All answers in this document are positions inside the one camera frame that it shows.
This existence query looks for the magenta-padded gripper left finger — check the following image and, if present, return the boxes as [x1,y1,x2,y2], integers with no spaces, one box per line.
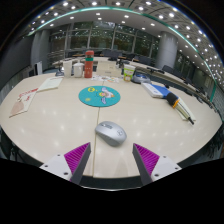
[39,142,92,186]

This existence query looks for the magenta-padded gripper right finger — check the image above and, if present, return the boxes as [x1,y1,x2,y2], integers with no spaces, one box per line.
[132,143,183,186]

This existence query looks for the silver computer mouse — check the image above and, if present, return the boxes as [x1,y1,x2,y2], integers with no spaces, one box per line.
[94,120,128,147]

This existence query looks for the round teal printed mouse pad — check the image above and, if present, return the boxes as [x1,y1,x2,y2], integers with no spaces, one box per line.
[78,85,121,108]

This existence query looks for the black yellow handheld microphone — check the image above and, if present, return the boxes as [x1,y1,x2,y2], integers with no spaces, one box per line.
[166,92,196,126]

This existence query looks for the blue and white book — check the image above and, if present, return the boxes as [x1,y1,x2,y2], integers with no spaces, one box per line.
[141,82,171,99]

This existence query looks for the red and white leaflet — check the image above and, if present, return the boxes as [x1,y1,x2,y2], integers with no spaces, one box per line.
[9,87,40,118]

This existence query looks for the white printed document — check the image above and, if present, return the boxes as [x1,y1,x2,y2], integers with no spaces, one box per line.
[36,76,64,93]

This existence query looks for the grey desk microphone unit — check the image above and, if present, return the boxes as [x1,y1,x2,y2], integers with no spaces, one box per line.
[130,73,152,85]

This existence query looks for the long curved conference table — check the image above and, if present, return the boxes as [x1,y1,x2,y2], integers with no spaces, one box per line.
[51,55,208,98]

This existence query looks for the colourful sticker sheet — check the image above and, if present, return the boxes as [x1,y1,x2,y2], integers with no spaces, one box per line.
[91,75,120,84]

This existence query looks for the black gooseneck desk microphone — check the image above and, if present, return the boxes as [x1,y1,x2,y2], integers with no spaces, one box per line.
[54,64,65,78]

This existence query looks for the green white cup with straw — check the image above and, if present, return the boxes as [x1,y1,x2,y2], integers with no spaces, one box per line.
[122,63,137,83]

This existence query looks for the white lidded mug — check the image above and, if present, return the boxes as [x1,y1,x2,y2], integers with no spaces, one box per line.
[72,60,85,78]

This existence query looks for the white paper cup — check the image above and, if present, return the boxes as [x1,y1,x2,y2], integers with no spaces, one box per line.
[62,59,73,78]

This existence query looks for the red drink bottle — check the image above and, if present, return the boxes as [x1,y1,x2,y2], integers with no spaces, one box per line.
[83,50,95,79]

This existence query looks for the white cardboard box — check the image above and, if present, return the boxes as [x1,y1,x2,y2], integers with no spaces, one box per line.
[95,60,122,78]

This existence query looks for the dark office chairs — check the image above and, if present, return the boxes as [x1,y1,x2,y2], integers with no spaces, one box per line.
[99,49,208,94]

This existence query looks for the ceiling lights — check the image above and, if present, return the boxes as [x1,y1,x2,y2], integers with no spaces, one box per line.
[29,0,224,88]

